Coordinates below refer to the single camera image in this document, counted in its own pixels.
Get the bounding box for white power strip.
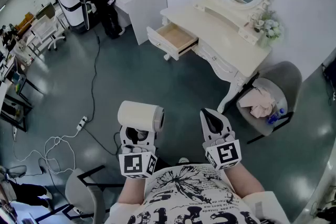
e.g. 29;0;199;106
76;115;88;131

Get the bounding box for person's printed white shirt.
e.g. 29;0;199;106
103;162;290;224

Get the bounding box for grey chair with black frame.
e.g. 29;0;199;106
235;61;303;145
62;164;124;224

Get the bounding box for cardboard box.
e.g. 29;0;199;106
35;2;57;20

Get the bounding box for cream dressing table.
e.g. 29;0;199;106
146;0;274;114

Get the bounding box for black-framed table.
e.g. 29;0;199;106
0;55;46;132

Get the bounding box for white flower bouquet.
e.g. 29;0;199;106
252;9;286;48

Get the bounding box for person's right forearm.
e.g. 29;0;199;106
222;164;266;199

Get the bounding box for white office chair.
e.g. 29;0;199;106
30;14;67;52

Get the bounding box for person's black trousers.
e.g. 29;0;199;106
154;155;182;174

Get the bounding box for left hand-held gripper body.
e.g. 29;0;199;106
118;143;158;179

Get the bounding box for white desk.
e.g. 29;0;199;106
104;0;169;46

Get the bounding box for white desk drawer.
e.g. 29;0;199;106
194;40;240;81

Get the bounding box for person's left forearm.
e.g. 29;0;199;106
117;175;153;205

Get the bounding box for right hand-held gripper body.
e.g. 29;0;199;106
202;131;242;170

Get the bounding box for white paper roll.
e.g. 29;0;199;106
117;100;166;132

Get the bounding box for black floor cable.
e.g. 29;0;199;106
78;31;122;156

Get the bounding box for wooden drawer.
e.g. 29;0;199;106
146;21;200;61

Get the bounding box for pink cloth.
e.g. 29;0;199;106
239;88;277;119

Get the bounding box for white floor cable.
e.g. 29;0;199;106
12;127;81;175

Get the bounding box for blue water bottle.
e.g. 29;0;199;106
267;108;286;125

